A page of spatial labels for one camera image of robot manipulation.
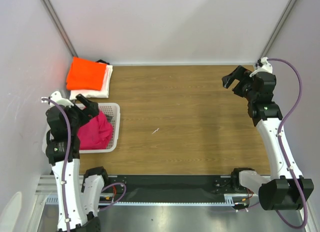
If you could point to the white folded t shirt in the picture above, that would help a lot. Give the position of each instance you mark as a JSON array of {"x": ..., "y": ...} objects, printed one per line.
[{"x": 102, "y": 93}]

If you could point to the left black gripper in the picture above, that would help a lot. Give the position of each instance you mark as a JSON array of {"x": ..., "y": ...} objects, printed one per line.
[{"x": 91, "y": 110}]

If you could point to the pink t shirt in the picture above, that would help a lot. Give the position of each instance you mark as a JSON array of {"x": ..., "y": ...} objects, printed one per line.
[{"x": 96, "y": 134}]

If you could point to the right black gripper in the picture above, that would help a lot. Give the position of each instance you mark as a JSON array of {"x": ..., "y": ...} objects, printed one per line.
[{"x": 240, "y": 81}]

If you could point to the white cable duct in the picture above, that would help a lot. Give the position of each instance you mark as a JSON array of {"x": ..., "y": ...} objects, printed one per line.
[{"x": 229, "y": 199}]

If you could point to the white plastic basket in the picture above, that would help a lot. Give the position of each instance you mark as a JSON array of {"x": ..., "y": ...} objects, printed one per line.
[{"x": 114, "y": 110}]

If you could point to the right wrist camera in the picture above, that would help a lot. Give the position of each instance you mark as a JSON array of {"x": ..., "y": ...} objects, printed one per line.
[{"x": 263, "y": 65}]

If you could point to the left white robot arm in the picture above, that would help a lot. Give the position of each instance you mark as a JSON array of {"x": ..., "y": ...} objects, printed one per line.
[{"x": 78, "y": 198}]

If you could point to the black folded t shirt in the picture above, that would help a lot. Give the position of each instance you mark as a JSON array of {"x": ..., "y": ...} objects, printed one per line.
[{"x": 103, "y": 62}]

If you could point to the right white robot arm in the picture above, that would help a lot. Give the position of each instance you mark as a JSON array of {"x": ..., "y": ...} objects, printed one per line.
[{"x": 286, "y": 189}]

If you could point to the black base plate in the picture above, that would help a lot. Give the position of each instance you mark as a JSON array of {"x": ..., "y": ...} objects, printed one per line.
[{"x": 176, "y": 186}]

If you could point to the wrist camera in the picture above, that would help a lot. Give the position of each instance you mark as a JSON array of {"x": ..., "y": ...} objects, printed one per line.
[
  {"x": 57, "y": 97},
  {"x": 263, "y": 65}
]

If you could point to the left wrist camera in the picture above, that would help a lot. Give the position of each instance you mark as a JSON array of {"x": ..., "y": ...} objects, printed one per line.
[{"x": 57, "y": 97}]

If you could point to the grey t shirt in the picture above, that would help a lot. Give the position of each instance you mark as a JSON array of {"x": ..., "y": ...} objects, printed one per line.
[{"x": 110, "y": 118}]

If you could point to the orange folded t shirt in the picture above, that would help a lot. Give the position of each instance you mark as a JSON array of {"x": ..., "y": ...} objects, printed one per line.
[{"x": 85, "y": 75}]

